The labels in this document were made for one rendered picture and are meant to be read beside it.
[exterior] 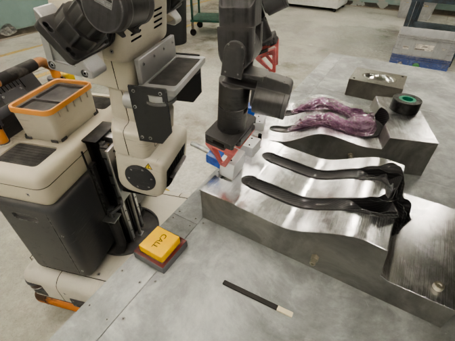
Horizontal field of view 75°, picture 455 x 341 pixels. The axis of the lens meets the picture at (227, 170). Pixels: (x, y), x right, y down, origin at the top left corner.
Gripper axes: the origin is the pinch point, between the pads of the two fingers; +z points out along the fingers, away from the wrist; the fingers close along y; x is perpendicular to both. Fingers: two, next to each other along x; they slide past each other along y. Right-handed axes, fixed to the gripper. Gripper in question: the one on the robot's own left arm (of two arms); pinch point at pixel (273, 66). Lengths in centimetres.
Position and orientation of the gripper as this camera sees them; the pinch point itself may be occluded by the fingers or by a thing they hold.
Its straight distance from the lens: 100.9
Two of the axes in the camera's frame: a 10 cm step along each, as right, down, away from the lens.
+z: 4.3, 7.6, 5.0
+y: 2.3, -6.2, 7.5
